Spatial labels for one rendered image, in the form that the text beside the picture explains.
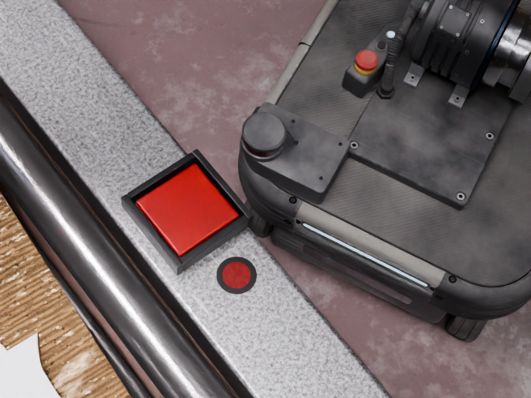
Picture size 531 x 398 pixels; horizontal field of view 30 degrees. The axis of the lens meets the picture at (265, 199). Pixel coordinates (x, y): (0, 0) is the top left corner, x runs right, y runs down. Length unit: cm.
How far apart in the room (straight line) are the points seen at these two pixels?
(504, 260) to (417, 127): 26
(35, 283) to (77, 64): 21
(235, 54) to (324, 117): 40
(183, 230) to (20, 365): 16
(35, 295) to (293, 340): 20
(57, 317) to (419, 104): 103
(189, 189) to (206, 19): 126
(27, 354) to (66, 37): 30
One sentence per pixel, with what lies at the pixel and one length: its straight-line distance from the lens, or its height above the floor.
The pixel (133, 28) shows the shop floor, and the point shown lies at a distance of 203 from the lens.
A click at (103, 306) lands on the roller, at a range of 78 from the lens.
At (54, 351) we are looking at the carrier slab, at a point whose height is 94.
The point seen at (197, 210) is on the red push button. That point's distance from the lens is 79.
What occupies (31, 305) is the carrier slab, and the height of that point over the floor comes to 94.
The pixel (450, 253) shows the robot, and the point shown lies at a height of 24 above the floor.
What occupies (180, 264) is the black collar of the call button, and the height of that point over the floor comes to 93.
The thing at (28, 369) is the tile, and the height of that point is 95.
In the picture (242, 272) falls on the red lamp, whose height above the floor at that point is 92.
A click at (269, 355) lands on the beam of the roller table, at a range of 76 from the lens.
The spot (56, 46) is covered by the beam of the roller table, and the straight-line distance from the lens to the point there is 89.
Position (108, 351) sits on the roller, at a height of 91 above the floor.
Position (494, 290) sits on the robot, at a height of 24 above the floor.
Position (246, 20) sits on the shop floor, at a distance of 205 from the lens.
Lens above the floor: 164
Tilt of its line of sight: 63 degrees down
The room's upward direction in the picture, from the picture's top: 9 degrees clockwise
